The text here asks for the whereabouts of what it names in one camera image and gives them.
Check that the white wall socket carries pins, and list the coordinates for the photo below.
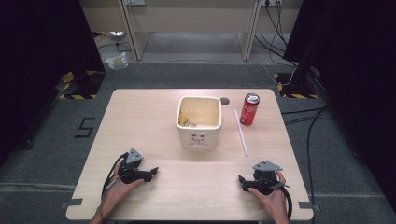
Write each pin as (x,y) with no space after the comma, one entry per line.
(134,2)
(271,2)

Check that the crumpled clear plastic wrapper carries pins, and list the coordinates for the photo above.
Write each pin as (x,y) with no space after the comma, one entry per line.
(117,61)

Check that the hazard-striped stand base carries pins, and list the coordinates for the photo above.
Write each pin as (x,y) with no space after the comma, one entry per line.
(81,85)
(295,88)

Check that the black curtain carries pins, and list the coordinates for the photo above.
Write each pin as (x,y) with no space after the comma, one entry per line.
(40,62)
(355,77)

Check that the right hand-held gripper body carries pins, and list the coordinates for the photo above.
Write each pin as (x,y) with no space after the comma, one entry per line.
(265,183)

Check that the light wooden desk frame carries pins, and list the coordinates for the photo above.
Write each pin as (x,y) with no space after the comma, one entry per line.
(137,34)

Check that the dark round table grommet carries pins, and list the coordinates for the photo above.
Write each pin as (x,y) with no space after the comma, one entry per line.
(224,101)

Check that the white straw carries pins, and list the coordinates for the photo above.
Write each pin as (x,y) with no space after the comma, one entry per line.
(241,133)

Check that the crumpled silver wrapper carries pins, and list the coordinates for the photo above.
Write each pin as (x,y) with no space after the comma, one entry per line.
(115,34)

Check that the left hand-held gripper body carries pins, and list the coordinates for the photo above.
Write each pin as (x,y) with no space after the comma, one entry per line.
(133,174)

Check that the person's right hand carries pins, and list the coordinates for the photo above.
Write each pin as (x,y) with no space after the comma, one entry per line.
(274,202)

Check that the cream square bin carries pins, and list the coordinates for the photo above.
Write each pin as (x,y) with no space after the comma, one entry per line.
(199,123)

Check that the red soda can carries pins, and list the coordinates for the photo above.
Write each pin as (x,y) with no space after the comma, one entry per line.
(250,109)

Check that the person's left hand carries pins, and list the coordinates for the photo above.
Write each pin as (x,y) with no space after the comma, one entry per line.
(120,190)

